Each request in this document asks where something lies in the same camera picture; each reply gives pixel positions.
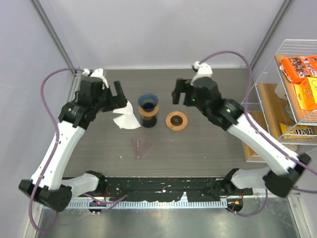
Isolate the white paper coffee filter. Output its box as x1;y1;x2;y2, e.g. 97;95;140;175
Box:
113;110;141;130

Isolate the blue glass dripper cone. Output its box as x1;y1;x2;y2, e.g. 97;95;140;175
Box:
138;93;159;112

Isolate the bamboo dripper ring holder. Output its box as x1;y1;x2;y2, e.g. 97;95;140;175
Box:
138;104;159;118

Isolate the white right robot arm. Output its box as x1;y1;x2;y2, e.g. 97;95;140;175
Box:
171;62;311;197

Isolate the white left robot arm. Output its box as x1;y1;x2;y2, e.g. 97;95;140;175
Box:
18;68;128;212

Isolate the wooden board under shelf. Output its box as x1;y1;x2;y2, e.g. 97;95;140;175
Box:
244;83;289;163

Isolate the yellow candy bag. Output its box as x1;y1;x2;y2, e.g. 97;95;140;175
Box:
279;122;315;136

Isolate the orange snack bag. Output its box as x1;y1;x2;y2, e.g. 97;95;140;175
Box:
280;56;317;84

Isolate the yellow orange snack box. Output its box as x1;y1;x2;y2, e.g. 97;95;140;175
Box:
294;77;317;111

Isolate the bamboo dripper ring on table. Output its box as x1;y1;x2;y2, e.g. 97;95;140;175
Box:
165;111;188;131

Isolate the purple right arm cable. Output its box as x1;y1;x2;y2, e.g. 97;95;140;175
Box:
199;51;317;218

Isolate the white wire shelf rack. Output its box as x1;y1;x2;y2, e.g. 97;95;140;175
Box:
247;40;317;155

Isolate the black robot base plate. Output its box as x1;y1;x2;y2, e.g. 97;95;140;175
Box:
94;176;253;203

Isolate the white slotted cable duct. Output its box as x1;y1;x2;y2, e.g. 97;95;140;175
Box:
67;198;227;209

